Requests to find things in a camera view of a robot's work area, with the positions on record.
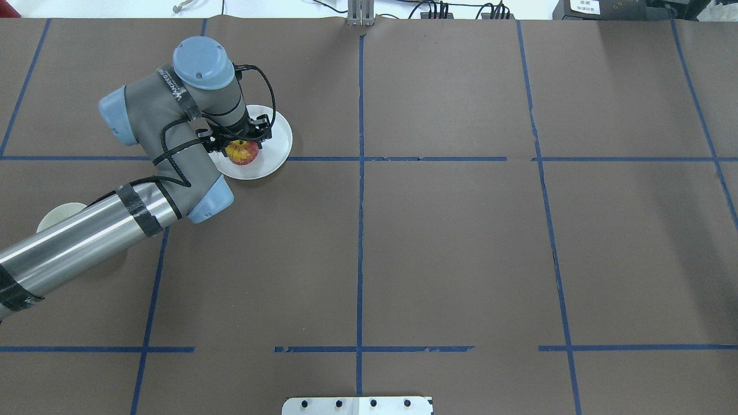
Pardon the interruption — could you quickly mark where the aluminium frame post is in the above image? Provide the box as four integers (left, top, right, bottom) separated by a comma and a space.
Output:
346, 0, 376, 27

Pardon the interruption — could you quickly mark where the white plate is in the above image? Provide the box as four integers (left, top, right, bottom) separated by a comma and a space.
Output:
209, 111, 293, 180

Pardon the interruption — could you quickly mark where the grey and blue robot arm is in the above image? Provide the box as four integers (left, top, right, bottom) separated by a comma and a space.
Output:
2, 35, 277, 320

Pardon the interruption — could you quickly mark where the red yellow apple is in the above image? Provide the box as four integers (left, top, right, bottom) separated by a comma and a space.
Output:
225, 140, 261, 165

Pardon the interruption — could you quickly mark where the white pillar with base plate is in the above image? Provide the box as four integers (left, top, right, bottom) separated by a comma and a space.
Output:
281, 396, 434, 414

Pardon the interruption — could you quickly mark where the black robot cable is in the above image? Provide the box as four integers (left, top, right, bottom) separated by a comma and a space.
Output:
86, 63, 277, 205

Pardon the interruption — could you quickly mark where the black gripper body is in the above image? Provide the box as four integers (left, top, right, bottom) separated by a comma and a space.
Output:
198, 115, 273, 153

